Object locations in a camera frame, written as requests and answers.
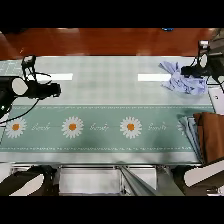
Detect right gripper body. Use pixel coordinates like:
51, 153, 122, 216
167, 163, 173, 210
180, 65, 202, 80

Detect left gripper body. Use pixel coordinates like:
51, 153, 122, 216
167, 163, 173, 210
38, 81, 62, 100

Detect light blue shirt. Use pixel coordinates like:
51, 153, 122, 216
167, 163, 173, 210
158, 60, 210, 96

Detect grey-blue folded garment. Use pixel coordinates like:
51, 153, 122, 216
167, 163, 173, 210
177, 114, 204, 164

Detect brown folded garment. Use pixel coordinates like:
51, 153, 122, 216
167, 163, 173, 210
193, 111, 224, 166

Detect black cable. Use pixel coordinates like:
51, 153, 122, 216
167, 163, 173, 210
0, 98, 41, 125
206, 75, 224, 95

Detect silver frame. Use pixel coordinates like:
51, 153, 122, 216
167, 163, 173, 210
0, 161, 224, 197

